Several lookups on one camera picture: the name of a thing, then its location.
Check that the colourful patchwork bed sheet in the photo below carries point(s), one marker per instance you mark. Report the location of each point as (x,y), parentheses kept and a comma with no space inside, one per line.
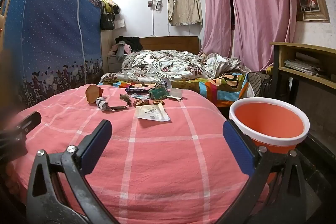
(210,88)

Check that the beige hanging towel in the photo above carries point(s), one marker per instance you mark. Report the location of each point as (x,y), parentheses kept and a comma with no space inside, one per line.
(185,10)

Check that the wooden nightstand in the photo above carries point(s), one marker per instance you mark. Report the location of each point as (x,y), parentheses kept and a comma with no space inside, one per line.
(114,64)

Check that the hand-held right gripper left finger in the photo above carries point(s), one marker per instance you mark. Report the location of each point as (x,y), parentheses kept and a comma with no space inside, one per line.
(97,148)

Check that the yellow hanging clothes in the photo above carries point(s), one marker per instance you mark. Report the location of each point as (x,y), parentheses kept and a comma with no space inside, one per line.
(110,5)

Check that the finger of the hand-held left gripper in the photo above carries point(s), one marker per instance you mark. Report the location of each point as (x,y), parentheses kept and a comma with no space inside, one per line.
(29,120)

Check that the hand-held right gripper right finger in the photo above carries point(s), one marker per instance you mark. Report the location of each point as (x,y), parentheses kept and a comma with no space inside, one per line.
(236,145)

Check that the green box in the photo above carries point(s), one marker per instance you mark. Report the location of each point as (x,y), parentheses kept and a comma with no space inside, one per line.
(158,94)

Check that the black hanging bag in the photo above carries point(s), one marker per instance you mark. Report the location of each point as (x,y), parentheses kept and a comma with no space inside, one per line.
(107,20)

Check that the floral quilt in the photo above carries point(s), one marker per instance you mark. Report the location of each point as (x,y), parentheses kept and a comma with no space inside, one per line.
(168,64)

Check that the white plastic cup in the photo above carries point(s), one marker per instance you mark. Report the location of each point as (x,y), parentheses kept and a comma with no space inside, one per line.
(167,84)

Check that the blue fabric wardrobe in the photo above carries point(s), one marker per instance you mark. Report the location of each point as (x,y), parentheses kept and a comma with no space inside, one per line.
(50,37)

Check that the blue toothpaste tube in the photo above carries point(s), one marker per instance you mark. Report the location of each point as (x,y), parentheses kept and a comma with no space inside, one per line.
(134,90)

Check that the stack of papers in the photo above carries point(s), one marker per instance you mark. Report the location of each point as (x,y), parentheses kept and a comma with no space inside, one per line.
(302,66)

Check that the pile of clothes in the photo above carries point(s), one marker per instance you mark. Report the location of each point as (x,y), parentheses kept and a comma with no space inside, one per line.
(128,44)

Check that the orange bin with white rim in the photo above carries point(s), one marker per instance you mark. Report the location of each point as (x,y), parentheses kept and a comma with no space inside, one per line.
(270,119)

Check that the pink curtain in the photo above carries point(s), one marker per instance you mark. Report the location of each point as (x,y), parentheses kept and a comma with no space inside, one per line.
(257,3)

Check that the white paper packet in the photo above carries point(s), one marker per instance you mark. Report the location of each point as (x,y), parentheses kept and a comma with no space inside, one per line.
(151,112)

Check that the pink checked blanket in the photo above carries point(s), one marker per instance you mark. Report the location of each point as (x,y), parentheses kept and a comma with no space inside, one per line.
(157,161)

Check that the clear plastic wrapper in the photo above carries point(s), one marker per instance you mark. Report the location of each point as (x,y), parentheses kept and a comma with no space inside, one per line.
(176,95)

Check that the wooden headboard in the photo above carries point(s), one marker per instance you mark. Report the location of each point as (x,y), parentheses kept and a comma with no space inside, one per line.
(170,44)

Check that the round brown wooden piece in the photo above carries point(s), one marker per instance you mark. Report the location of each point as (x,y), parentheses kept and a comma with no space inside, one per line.
(93,94)

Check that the dried orange peel piece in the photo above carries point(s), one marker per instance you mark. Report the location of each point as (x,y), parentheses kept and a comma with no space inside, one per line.
(141,103)
(158,102)

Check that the patterned wrapper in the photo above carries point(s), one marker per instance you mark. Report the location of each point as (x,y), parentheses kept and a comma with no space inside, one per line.
(101,103)

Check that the white wall paper note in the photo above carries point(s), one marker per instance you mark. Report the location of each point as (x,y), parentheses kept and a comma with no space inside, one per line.
(120,23)

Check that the wooden desk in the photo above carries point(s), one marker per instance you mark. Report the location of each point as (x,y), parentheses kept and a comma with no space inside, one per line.
(302,47)

